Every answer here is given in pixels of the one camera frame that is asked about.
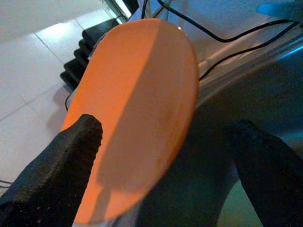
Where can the stainless steel sink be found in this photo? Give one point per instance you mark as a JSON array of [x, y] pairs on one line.
[[260, 94]]

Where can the orange plastic plate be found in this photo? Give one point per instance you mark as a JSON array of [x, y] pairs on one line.
[[142, 106]]

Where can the black power strip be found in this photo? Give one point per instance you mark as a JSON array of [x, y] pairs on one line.
[[78, 66]]

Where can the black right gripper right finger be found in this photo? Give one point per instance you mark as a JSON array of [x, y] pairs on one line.
[[272, 184]]

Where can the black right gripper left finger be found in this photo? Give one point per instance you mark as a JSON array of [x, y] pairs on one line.
[[47, 184]]

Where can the green plate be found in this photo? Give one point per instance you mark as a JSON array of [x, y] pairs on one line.
[[236, 208]]

